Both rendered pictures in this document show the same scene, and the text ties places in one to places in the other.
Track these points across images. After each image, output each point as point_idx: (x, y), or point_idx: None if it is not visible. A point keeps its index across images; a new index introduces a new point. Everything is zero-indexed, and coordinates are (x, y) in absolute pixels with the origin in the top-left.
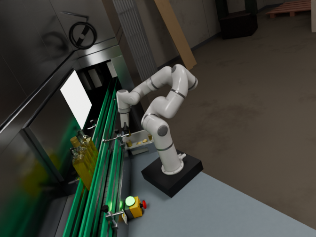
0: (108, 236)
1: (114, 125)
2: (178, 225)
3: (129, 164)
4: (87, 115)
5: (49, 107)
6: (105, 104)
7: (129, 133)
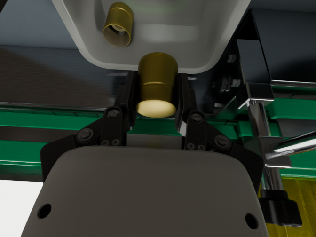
0: None
1: (25, 106)
2: None
3: (305, 31)
4: (34, 182)
5: None
6: None
7: (188, 86)
